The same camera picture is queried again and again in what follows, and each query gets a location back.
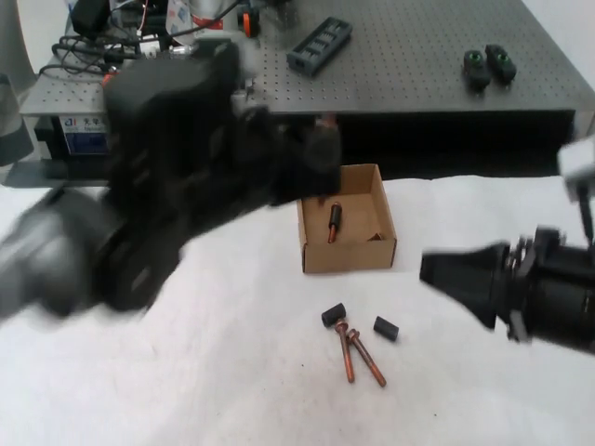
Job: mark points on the metal bench with holes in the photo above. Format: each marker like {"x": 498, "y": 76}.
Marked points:
{"x": 400, "y": 86}

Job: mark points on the grey box with blue label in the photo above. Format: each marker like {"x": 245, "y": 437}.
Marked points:
{"x": 76, "y": 135}

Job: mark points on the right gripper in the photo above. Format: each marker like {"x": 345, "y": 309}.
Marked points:
{"x": 469, "y": 283}

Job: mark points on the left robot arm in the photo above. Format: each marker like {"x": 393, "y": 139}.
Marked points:
{"x": 153, "y": 186}

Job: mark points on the black power adapter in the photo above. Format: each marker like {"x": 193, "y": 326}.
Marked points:
{"x": 90, "y": 16}

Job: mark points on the black part with green lens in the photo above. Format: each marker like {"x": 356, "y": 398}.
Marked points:
{"x": 503, "y": 62}
{"x": 476, "y": 69}

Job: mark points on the cardboard box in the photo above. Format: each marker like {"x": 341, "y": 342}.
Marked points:
{"x": 348, "y": 255}

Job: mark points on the black sleeve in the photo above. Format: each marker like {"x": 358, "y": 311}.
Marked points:
{"x": 386, "y": 329}
{"x": 334, "y": 316}

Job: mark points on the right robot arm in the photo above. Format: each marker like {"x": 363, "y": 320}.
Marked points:
{"x": 558, "y": 288}

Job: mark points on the grey bit holder case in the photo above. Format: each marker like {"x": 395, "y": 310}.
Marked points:
{"x": 321, "y": 44}

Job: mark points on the copper bolt in black sleeve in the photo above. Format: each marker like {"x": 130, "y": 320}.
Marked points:
{"x": 334, "y": 218}

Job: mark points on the orange and black wheel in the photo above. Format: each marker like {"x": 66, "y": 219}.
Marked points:
{"x": 248, "y": 22}

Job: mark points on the white cylinder with label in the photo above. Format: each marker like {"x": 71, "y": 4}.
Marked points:
{"x": 207, "y": 11}

